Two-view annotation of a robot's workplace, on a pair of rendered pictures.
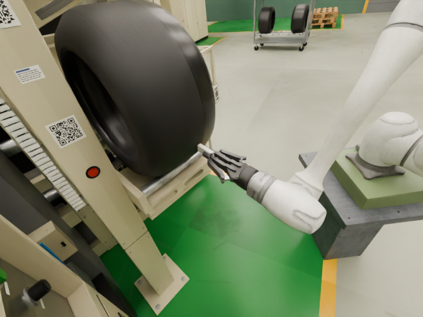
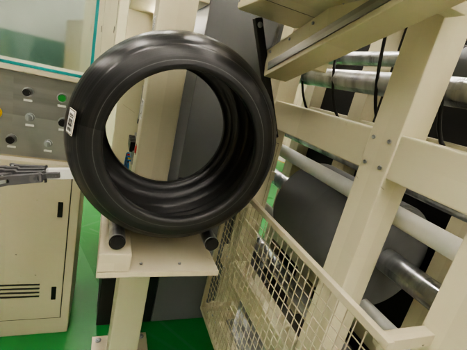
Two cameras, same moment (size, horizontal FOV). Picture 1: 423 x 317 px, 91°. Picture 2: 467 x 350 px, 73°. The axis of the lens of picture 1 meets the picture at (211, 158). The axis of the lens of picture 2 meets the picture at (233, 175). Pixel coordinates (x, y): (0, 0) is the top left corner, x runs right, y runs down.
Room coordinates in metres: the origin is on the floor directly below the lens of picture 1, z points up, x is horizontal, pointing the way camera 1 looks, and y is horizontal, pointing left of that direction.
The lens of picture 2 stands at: (1.29, -0.60, 1.39)
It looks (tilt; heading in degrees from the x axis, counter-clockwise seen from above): 16 degrees down; 109
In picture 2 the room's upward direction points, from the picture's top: 13 degrees clockwise
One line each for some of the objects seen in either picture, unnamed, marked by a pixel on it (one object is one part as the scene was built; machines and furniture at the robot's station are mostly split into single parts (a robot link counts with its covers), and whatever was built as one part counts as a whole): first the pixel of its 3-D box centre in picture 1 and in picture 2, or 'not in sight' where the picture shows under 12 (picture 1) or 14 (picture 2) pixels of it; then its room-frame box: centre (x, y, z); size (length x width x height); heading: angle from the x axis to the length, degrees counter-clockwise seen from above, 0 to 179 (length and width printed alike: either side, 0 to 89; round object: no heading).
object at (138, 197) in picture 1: (119, 180); not in sight; (0.65, 0.40, 0.90); 0.40 x 0.03 x 0.10; 42
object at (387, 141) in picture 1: (389, 138); not in sight; (0.70, -0.79, 0.90); 0.18 x 0.16 x 0.22; 28
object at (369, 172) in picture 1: (372, 157); not in sight; (0.73, -0.79, 0.77); 0.22 x 0.18 x 0.06; 0
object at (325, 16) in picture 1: (323, 17); not in sight; (8.38, -4.51, 0.22); 1.27 x 0.90 x 0.43; 150
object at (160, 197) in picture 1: (175, 182); (114, 232); (0.67, 0.17, 0.83); 0.36 x 0.09 x 0.06; 132
